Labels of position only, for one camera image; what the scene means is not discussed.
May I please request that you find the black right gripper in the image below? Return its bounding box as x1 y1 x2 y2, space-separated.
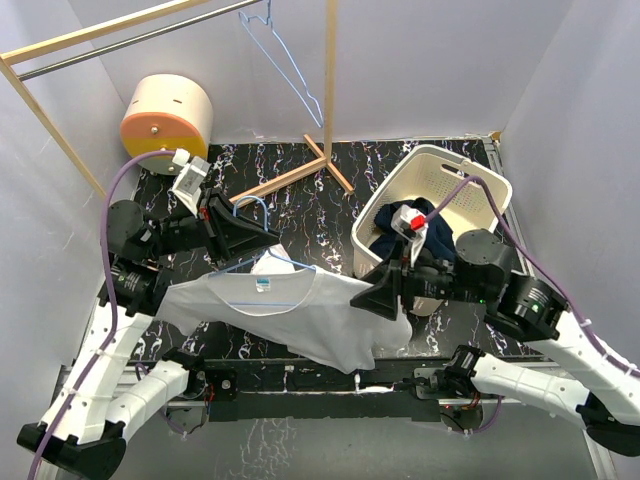
350 236 492 320

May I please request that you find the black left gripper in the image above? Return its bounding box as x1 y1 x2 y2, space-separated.
145 186 280 264

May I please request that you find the blue wire hanger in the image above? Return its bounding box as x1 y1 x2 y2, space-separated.
238 1 324 128
206 194 316 279

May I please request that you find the white t shirt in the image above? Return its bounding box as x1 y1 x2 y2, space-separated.
155 266 412 374

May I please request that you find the navy blue t shirt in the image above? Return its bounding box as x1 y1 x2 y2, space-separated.
370 197 457 264

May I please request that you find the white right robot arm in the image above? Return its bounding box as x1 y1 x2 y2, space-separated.
350 229 639 457

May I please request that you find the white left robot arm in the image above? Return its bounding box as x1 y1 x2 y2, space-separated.
17 189 280 479

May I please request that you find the cream plastic laundry basket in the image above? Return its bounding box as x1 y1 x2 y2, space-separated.
350 143 514 317

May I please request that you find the metal hanging rod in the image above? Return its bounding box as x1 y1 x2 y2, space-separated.
17 0 261 81

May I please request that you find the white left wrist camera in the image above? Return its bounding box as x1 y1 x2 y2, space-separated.
170 149 211 216

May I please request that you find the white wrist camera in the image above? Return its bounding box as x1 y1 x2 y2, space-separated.
170 149 211 216
391 204 428 267

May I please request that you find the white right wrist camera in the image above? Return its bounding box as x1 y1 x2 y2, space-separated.
391 204 428 267

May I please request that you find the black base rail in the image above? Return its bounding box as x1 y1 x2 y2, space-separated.
199 357 506 424

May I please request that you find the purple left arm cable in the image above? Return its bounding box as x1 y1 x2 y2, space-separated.
24 149 176 480

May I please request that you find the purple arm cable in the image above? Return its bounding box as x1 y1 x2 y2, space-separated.
24 149 176 480
424 174 640 435

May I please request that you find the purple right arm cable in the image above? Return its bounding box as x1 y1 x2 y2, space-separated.
424 174 640 435

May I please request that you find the wooden clothes rack frame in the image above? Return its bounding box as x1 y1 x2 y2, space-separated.
1 1 354 204

